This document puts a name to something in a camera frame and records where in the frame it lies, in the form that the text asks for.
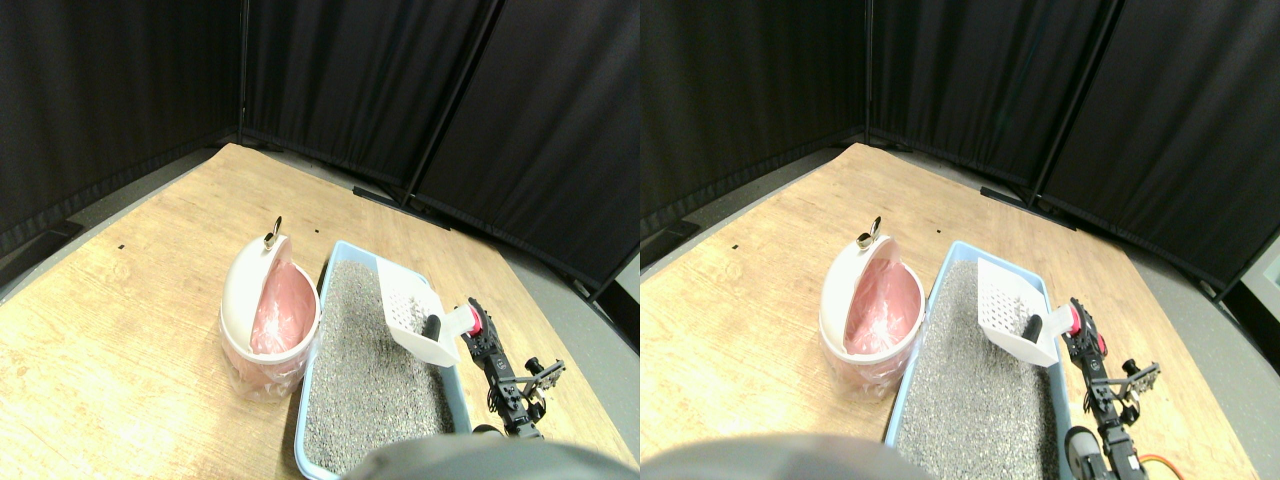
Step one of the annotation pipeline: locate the blue litter tray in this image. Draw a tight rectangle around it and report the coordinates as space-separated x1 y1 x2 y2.
884 240 1071 480
293 240 474 479

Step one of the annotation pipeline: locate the white bin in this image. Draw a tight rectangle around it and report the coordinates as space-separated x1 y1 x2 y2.
218 216 323 403
818 216 923 401

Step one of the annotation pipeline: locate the white scoop with red handle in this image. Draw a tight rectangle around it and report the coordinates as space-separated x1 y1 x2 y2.
379 255 489 369
976 257 1107 368

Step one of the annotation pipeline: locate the black curtain stand foot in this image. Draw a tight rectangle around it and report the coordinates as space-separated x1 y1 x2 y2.
0 222 86 291
352 185 453 231
980 186 1079 233
640 220 701 269

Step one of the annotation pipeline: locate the black curtain stand pole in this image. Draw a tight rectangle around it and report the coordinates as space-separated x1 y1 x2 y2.
1030 0 1121 201
238 0 250 141
403 0 501 201

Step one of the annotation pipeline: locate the black bracket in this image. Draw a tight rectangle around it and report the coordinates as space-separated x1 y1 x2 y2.
497 356 567 401
1100 358 1163 401

